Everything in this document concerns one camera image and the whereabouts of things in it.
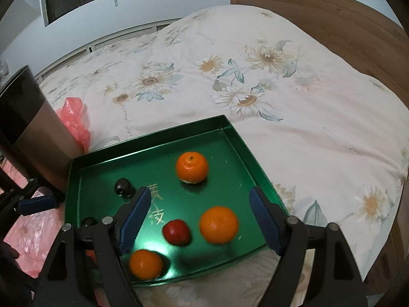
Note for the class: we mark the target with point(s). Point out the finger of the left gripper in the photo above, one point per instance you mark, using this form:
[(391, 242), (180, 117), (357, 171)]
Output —
[(37, 205)]

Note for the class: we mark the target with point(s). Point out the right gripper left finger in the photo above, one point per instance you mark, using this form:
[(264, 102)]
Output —
[(65, 279)]

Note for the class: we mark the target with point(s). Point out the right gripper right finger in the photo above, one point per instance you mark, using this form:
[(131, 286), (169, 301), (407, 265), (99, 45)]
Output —
[(335, 279)]

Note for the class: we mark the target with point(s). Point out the red apple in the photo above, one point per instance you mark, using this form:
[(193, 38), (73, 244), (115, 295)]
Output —
[(176, 232), (92, 256)]

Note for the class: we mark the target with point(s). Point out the orange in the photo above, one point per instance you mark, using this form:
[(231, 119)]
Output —
[(218, 225), (192, 167), (145, 264)]

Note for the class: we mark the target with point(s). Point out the dark plum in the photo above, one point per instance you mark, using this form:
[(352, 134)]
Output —
[(124, 188), (88, 222)]

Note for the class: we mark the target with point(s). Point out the pink plastic sheet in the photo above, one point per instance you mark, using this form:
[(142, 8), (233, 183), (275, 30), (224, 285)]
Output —
[(33, 232)]

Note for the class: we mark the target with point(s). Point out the green tray box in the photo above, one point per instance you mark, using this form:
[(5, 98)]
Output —
[(149, 161)]

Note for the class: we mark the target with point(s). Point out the floral bed quilt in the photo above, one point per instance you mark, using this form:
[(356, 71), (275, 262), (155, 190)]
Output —
[(333, 141)]

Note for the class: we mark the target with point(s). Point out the wooden headboard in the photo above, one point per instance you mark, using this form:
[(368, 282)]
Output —
[(368, 40)]

